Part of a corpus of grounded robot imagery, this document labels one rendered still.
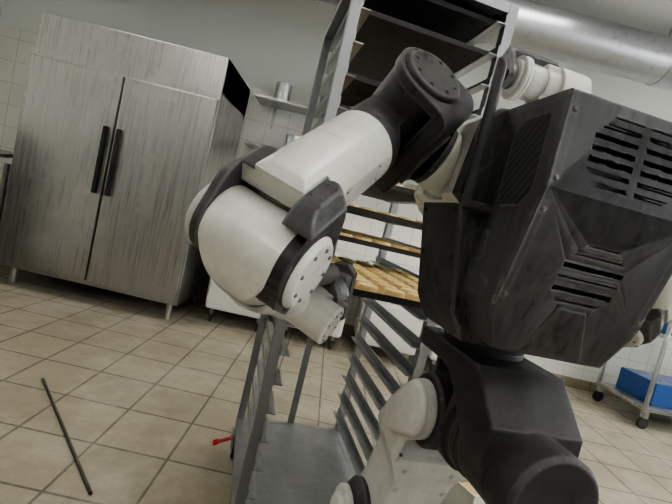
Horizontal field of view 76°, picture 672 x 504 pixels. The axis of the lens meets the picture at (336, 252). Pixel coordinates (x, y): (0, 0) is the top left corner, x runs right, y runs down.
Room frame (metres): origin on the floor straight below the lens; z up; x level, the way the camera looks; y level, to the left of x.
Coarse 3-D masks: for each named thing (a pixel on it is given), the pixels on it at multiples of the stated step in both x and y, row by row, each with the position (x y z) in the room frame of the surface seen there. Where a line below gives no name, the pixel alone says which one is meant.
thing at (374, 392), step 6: (354, 354) 1.89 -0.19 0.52; (354, 360) 1.87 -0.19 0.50; (354, 366) 1.79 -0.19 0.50; (360, 366) 1.77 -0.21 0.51; (360, 372) 1.74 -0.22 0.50; (366, 372) 1.69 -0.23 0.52; (360, 378) 1.67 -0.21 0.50; (366, 378) 1.67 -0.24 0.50; (366, 384) 1.62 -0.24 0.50; (372, 384) 1.60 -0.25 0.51; (372, 390) 1.57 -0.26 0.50; (378, 390) 1.53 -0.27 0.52; (372, 396) 1.52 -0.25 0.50; (378, 396) 1.51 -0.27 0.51; (378, 402) 1.48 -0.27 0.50; (384, 402) 1.45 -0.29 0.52; (378, 408) 1.43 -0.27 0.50
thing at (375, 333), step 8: (360, 320) 1.88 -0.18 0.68; (368, 320) 1.82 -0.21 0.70; (368, 328) 1.77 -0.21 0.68; (376, 328) 1.70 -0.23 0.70; (376, 336) 1.67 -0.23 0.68; (384, 336) 1.60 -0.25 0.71; (384, 344) 1.58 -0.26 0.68; (392, 344) 1.51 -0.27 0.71; (392, 352) 1.49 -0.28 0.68; (400, 352) 1.43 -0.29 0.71; (392, 360) 1.41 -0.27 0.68; (400, 360) 1.41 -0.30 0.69; (400, 368) 1.34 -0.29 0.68; (408, 368) 1.34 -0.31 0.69
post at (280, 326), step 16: (352, 0) 1.20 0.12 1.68; (352, 16) 1.20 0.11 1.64; (352, 32) 1.21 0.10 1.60; (336, 64) 1.21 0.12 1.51; (336, 80) 1.20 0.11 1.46; (336, 96) 1.21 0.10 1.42; (336, 112) 1.21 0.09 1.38; (272, 336) 1.22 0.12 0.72; (272, 352) 1.20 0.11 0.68; (272, 368) 1.21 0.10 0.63; (272, 384) 1.21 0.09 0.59; (256, 416) 1.20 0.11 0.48; (256, 432) 1.20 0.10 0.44; (256, 448) 1.21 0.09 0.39; (240, 480) 1.20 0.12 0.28; (240, 496) 1.20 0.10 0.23
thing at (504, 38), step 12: (516, 12) 1.30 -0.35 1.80; (504, 36) 1.30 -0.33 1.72; (504, 48) 1.30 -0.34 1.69; (492, 60) 1.32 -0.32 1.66; (492, 72) 1.30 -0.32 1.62; (432, 324) 1.30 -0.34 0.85; (420, 336) 1.32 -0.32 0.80; (420, 348) 1.30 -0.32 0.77; (420, 360) 1.30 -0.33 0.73; (420, 372) 1.30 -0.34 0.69
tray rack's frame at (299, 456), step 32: (448, 0) 1.36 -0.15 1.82; (480, 0) 1.28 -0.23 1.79; (320, 64) 1.80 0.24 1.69; (384, 256) 1.90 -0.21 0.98; (256, 352) 1.80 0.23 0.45; (288, 448) 1.66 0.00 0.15; (320, 448) 1.72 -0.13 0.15; (256, 480) 1.42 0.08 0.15; (288, 480) 1.46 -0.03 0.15; (320, 480) 1.50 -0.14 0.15
